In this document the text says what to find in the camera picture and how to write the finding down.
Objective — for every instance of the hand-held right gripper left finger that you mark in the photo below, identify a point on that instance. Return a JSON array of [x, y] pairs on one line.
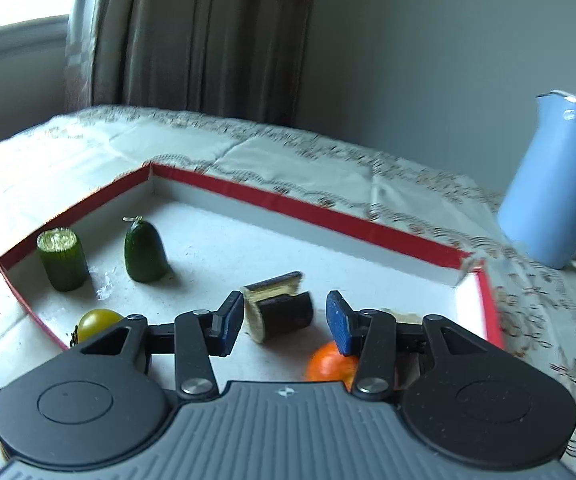
[[230, 324]]

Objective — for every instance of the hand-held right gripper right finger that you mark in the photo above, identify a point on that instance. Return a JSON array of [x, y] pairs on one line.
[[340, 326]]

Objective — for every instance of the small reddish orange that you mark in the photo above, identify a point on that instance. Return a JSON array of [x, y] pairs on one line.
[[325, 366]]

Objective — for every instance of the dark eggplant cylinder piece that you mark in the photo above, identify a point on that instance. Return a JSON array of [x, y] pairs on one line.
[[284, 316]]

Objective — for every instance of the halved eggplant piece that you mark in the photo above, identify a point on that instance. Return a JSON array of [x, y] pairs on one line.
[[273, 285]]

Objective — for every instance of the red cardboard box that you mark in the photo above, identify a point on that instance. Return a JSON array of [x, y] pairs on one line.
[[268, 240]]

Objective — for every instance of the cucumber tip piece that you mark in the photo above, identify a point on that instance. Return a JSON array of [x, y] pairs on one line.
[[144, 252]]

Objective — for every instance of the yellow-green tomato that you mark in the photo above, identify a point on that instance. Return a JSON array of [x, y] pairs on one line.
[[99, 324]]

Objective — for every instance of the cucumber cylinder piece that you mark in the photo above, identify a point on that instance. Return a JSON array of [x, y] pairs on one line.
[[63, 262]]

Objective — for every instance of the light blue electric kettle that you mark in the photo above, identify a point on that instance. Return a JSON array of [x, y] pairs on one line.
[[543, 185]]

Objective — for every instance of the patterned beige curtain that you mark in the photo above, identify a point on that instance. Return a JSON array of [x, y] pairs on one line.
[[193, 35]]

